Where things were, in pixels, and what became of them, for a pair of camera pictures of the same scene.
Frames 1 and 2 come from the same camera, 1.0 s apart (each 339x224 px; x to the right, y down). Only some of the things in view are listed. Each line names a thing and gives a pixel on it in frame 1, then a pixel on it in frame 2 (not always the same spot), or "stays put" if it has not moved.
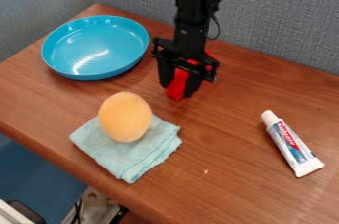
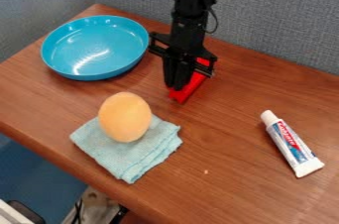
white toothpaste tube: [299, 156] stays put
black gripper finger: [195, 82] to [180, 67]
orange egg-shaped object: [124, 116] stays put
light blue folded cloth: [129, 160] stays put
